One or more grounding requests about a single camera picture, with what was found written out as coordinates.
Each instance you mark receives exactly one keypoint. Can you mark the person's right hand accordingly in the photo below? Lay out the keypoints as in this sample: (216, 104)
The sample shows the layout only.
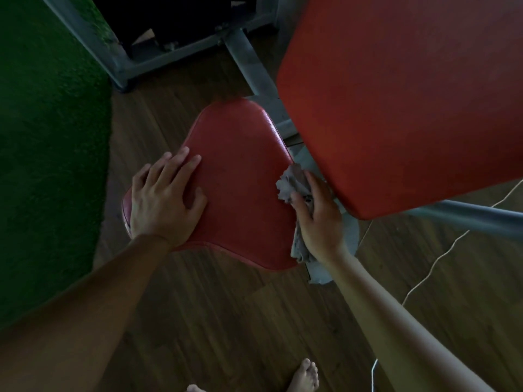
(322, 228)

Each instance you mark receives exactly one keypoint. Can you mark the person's left hand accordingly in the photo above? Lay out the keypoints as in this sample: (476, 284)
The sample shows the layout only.
(157, 212)

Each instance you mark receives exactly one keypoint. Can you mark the person's left thumb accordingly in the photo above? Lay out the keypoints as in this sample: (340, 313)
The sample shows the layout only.
(197, 203)

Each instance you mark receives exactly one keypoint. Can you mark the person's left little finger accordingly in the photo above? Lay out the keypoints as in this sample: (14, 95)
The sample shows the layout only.
(139, 178)

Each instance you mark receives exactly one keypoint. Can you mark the person's left middle finger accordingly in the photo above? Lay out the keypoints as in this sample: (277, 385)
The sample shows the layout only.
(176, 164)

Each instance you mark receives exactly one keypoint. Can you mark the person's right thumb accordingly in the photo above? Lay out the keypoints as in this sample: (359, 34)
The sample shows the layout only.
(299, 210)

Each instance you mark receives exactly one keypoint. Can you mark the grey cleaning cloth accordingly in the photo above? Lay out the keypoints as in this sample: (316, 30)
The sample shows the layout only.
(292, 185)

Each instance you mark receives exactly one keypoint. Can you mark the person's right forearm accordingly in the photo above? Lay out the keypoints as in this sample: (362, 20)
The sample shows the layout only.
(392, 334)

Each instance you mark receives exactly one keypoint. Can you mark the person's left forearm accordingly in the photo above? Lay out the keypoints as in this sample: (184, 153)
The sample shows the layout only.
(77, 318)

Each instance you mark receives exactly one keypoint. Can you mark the red padded bench seat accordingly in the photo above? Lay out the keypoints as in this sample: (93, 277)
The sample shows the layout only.
(241, 179)

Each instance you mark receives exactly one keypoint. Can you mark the green artificial turf mat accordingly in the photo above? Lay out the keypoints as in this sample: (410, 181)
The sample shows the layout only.
(49, 151)

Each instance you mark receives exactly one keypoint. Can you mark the black machine body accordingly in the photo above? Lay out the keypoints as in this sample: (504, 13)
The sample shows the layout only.
(179, 16)

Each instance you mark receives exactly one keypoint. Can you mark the red padded bench backrest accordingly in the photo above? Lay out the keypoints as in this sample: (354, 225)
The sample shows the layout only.
(400, 97)

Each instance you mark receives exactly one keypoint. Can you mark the person's right foot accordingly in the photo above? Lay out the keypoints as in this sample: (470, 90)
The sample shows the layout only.
(304, 377)

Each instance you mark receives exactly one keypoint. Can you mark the person's foot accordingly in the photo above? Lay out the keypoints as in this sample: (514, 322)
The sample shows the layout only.
(195, 389)
(304, 377)

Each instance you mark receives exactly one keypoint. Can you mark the person's left foot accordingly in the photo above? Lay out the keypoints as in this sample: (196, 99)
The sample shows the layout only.
(195, 389)

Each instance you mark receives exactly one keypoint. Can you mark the grey metal machine frame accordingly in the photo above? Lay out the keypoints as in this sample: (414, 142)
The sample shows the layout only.
(122, 65)

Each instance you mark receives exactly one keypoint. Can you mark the grey metal bench frame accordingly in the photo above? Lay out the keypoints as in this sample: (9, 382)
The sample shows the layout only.
(257, 73)

